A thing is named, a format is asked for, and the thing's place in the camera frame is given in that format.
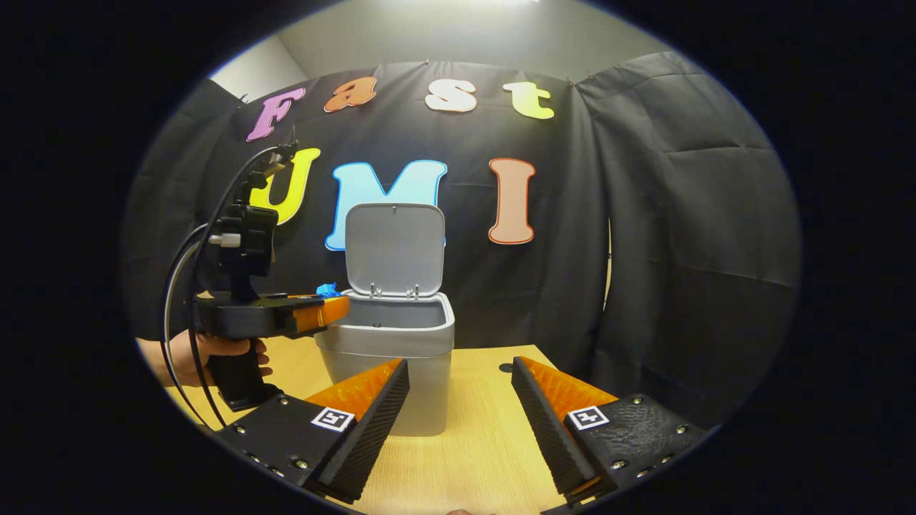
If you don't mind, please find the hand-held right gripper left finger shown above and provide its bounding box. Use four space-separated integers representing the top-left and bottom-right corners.
215 358 411 505

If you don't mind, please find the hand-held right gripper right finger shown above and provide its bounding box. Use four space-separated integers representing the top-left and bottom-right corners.
511 355 709 505

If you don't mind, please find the white desktop garbage bin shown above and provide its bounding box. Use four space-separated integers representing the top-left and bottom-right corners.
315 203 456 437

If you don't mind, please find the wooden desktop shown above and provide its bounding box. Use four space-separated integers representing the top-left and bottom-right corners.
165 336 573 515

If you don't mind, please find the black backdrop cloth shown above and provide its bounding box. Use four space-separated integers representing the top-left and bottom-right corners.
122 51 802 430

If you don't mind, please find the black cable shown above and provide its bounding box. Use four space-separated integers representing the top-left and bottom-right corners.
161 223 215 412
187 145 296 428

